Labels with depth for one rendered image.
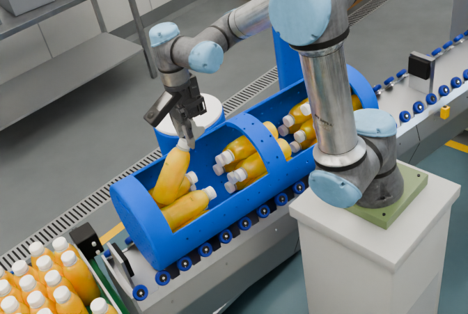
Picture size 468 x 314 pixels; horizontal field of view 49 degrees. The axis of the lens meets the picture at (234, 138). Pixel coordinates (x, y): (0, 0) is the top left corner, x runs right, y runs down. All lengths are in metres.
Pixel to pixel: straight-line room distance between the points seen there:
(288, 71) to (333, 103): 1.57
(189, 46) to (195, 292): 0.76
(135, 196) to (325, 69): 0.67
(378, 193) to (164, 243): 0.57
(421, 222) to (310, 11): 0.67
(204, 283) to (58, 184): 2.20
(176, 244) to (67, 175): 2.34
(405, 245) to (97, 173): 2.65
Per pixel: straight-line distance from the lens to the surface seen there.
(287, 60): 2.57
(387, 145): 1.24
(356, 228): 1.34
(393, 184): 1.34
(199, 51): 1.22
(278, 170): 1.56
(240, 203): 1.51
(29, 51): 4.87
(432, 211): 1.40
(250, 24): 1.23
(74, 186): 3.61
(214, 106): 2.04
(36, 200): 3.65
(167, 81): 1.34
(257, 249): 1.70
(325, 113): 1.05
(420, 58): 2.14
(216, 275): 1.65
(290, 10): 0.93
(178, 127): 1.47
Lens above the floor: 2.15
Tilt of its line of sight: 37 degrees down
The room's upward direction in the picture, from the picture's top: 11 degrees counter-clockwise
